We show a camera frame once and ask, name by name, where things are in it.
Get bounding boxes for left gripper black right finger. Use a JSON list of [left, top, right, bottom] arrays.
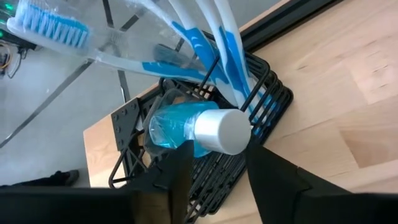
[[248, 139, 398, 224]]

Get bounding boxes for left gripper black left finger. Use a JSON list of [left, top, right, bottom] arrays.
[[0, 139, 195, 224]]

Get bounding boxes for teal mouthwash bottle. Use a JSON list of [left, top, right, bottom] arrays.
[[149, 101, 252, 158]]

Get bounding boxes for black wire caddy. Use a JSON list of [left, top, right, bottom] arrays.
[[108, 29, 295, 224]]

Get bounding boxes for blue white toothbrush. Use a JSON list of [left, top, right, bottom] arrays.
[[195, 0, 277, 131], [167, 0, 249, 110], [133, 0, 231, 94]]

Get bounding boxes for office chair base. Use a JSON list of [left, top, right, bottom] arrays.
[[0, 169, 80, 189]]

